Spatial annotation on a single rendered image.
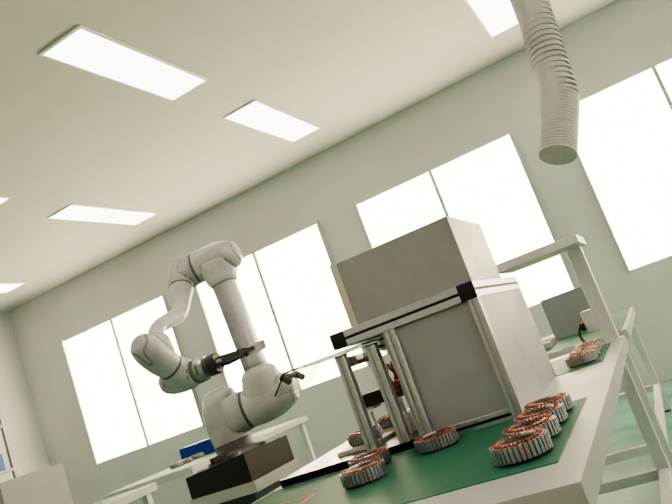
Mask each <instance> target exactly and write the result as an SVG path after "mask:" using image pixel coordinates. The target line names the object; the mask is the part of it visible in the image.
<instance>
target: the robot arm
mask: <svg viewBox="0 0 672 504"><path fill-rule="evenodd" d="M242 257H243V256H242V253H241V250H240V249H239V247H238V246H237V244H236V243H235V242H234V241H217V242H214V243H211V244H208V245H206V246H204V247H202V248H199V249H197V250H196V251H194V252H193V253H191V254H189V255H186V256H185V255H181V256H177V257H175V258H174V259H173V260H172V262H171V263H170V266H169V269H168V274H167V285H168V291H169V295H170V298H171V301H172V305H173V309H172V310H171V311H169V312H167V313H166V314H164V315H162V316H161V317H159V318H158V319H156V320H155V321H154V322H153V323H152V324H151V326H150V328H149V331H148V333H144V334H140V335H138V336H136V337H135V338H134V339H133V341H132V343H131V346H130V352H131V355H132V356H133V358H134V359H135V361H136V362H137V363H138V364H139V365H140V366H142V367H143V368H144V369H146V370H147V371H148V372H150V373H152V374H153V375H155V376H158V377H159V380H158V384H159V387H160V389H161V390H162V391H163V392H164V393H166V394H179V393H183V392H186V391H189V390H191V389H193V388H195V387H197V386H198V385H199V384H201V383H204V382H206V381H208V380H210V379H212V378H214V377H215V375H218V374H220V373H222V372H223V371H224V367H225V366H227V365H230V364H231V363H233V362H236V361H238V360H239V359H240V362H241V364H242V367H243V370H244V372H245V373H243V376H242V379H241V382H242V391H239V392H235V390H234V388H231V387H228V386H227V387H226V386H222V387H219V388H216V389H214V390H213V391H211V392H209V393H208V394H206V395H205V397H204V400H203V405H202V411H203V419H204V423H205V426H206V429H207V432H208V435H209V438H210V440H211V442H212V444H213V446H214V449H215V452H216V455H215V456H214V457H212V458H211V459H210V464H208V467H209V468H211V467H213V466H215V465H218V464H220V463H222V462H225V461H227V460H229V459H232V458H234V457H236V456H239V455H241V453H246V452H248V451H250V450H253V449H255V448H257V447H260V446H262V445H264V444H266V443H267V441H266V440H263V441H257V442H255V441H254V439H253V437H252V435H251V432H250V430H252V429H253V428H254V427H257V426H259V425H263V424H265V423H268V422H270V421H273V420H275V419H277V418H279V417H281V416H282V415H284V414H285V413H287V412H288V411H289V410H290V409H291V408H292V407H293V406H294V405H295V404H296V402H297V401H298V399H299V397H300V393H299V389H297V390H294V391H291V392H288V393H285V394H283V395H280V396H277V397H274V396H275V393H276V391H277V388H278V386H279V383H280V380H279V378H280V376H281V375H283V373H284V372H282V373H281V372H280V371H279V370H278V368H277V367H276V366H275V365H274V364H272V363H268V362H267V359H266V357H265V354H264V352H263V349H265V348H267V347H266V344H265V341H264V340H261V341H259V339H258V336H257V334H256V331H255V328H254V326H253V323H252V321H251V318H250V316H249V312H248V310H247V307H246V305H245V302H244V299H243V297H242V294H241V292H240V289H239V287H238V284H237V282H236V280H237V276H238V275H237V267H238V266H240V265H241V263H242ZM203 282H206V283H207V285H208V286H209V287H210V288H211V289H213V291H214V293H215V296H216V299H217V301H218V304H219V306H220V309H221V312H222V314H223V317H224V320H225V322H226V325H227V328H228V330H229V333H230V335H231V338H232V341H233V343H234V346H235V349H236V351H233V352H230V353H226V354H224V355H219V354H218V353H212V354H210V355H202V356H200V357H198V358H195V359H193V360H190V359H188V358H184V357H182V356H180V355H179V354H177V353H176V352H175V348H174V347H173V345H172V343H171V340H170V337H169V336H168V335H166V334H165V331H166V330H168V329H170V328H172V327H174V326H175V325H177V324H179V323H181V322H182V321H183V320H184V319H185V318H186V317H187V315H188V313H189V309H190V304H191V298H192V294H193V288H195V287H196V286H198V285H199V284H201V283H203Z"/></svg>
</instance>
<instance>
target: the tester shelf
mask: <svg viewBox="0 0 672 504"><path fill-rule="evenodd" d="M515 289H520V286H519V283H518V281H517V278H516V276H515V277H505V278H494V279H484V280H473V281H468V282H466V283H463V284H461V285H458V286H456V287H453V288H451V289H448V290H446V291H443V292H441V293H438V294H435V295H433V296H430V297H428V298H425V299H423V300H420V301H417V302H415V303H412V304H410V305H407V306H405V307H402V308H400V309H397V310H394V311H392V312H389V313H387V314H384V315H382V316H379V317H377V318H374V319H371V320H369V321H366V322H364V323H361V324H359V325H356V326H353V327H351V328H348V329H346V330H343V331H340V332H338V333H335V334H333V335H330V336H329V337H330V340H331V343H332V346H333V349H334V351H336V350H340V349H343V348H347V347H350V346H354V345H358V344H361V343H364V342H368V341H371V340H375V339H379V338H381V337H383V335H382V333H384V332H386V331H389V330H391V329H394V328H397V327H399V326H402V325H405V324H407V323H410V322H413V321H415V320H418V319H421V318H423V317H426V316H428V315H431V314H434V313H436V312H439V311H442V310H444V309H447V308H449V307H452V306H455V305H457V304H460V303H463V302H465V301H467V300H470V299H473V298H475V297H478V296H483V295H489V294H494V293H499V292H504V291H510V290H515Z"/></svg>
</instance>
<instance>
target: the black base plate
mask: <svg viewBox="0 0 672 504"><path fill-rule="evenodd" d="M410 434H411V436H412V440H411V441H409V442H405V443H403V444H399V441H398V438H397V435H396V434H395V435H394V436H392V437H391V438H389V439H388V440H386V441H385V443H382V444H380V448H382V447H386V448H389V451H390V454H391V455H394V454H397V453H401V452H404V451H407V450H411V449H414V448H415V446H414V444H413V442H414V441H415V439H417V438H418V437H420V436H419V434H418V431H417V430H416V431H414V432H413V433H410ZM347 447H349V443H348V441H347V442H345V443H343V444H342V445H340V446H338V447H337V448H335V449H333V450H332V451H330V452H328V453H326V454H325V455H323V456H321V457H320V458H318V459H316V460H315V461H313V462H311V463H310V464H308V465H306V466H305V467H303V468H301V469H299V470H298V471H296V472H294V473H293V474H291V475H289V476H288V477H286V478H284V479H283V480H281V481H280V483H281V486H282V488H285V487H288V486H292V485H295V484H298V483H301V482H305V481H308V480H311V479H315V478H318V477H321V476H325V475H328V474H331V473H335V472H338V471H341V470H344V469H347V468H349V465H348V462H349V461H350V460H351V459H352V458H354V457H356V456H358V455H361V454H364V453H367V449H364V450H361V451H357V452H354V453H351V454H348V455H345V456H341V457H338V456H337V453H339V452H341V451H342V450H344V449H345V448H347Z"/></svg>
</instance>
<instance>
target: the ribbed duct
mask: <svg viewBox="0 0 672 504"><path fill-rule="evenodd" d="M510 2H511V5H512V8H513V10H514V13H515V15H516V18H517V21H518V24H519V27H520V30H521V33H522V37H523V40H524V43H525V47H526V50H527V53H528V56H529V60H530V63H531V66H532V70H533V73H534V76H535V80H536V86H537V92H538V99H539V107H540V120H541V124H540V138H539V154H538V155H539V158H540V159H541V161H543V162H545V163H548V164H551V165H564V164H569V163H571V162H573V161H574V160H575V159H576V158H577V156H578V135H579V110H580V95H579V90H578V87H577V83H576V82H575V77H574V75H573V71H572V68H571V66H570V62H569V60H568V56H567V53H566V50H565V47H564V44H563V40H562V38H561V34H560V31H559V29H558V25H557V23H556V19H555V16H554V13H553V10H552V7H551V4H550V1H549V0H510Z"/></svg>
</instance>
